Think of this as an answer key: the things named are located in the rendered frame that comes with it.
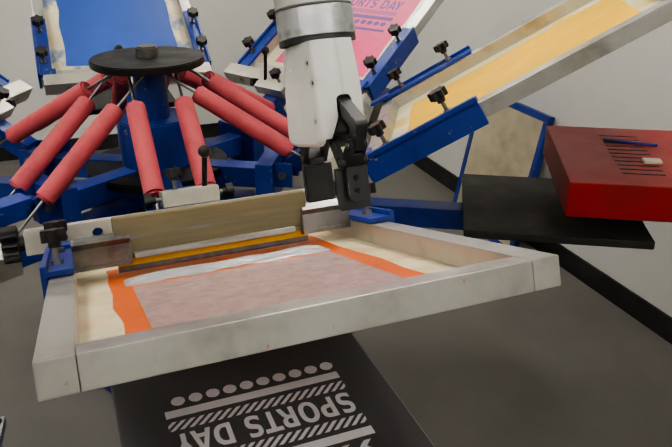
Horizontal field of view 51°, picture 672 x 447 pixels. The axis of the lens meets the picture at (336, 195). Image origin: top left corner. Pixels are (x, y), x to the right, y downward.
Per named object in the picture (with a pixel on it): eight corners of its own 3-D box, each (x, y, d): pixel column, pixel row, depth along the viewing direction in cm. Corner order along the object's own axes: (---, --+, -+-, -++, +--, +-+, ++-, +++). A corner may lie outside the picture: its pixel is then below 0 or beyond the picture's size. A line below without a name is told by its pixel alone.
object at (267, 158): (334, 221, 189) (334, 179, 184) (13, 274, 162) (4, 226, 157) (253, 133, 259) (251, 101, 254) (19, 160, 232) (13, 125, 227)
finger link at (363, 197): (329, 140, 66) (337, 211, 67) (342, 140, 63) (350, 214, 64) (360, 135, 67) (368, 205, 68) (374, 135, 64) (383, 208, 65)
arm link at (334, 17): (262, 20, 72) (265, 48, 73) (288, 5, 64) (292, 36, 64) (330, 15, 75) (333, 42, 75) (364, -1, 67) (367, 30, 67)
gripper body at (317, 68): (264, 39, 72) (278, 148, 74) (295, 24, 63) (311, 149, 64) (332, 33, 75) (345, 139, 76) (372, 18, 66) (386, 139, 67)
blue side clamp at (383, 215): (398, 247, 131) (393, 209, 130) (373, 251, 129) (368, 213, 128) (340, 231, 159) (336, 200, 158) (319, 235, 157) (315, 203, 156)
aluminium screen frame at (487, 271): (561, 285, 85) (559, 254, 85) (37, 402, 65) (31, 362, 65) (334, 226, 159) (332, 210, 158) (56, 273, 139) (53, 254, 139)
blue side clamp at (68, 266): (79, 305, 112) (73, 262, 111) (45, 311, 110) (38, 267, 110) (78, 276, 140) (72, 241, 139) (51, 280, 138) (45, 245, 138)
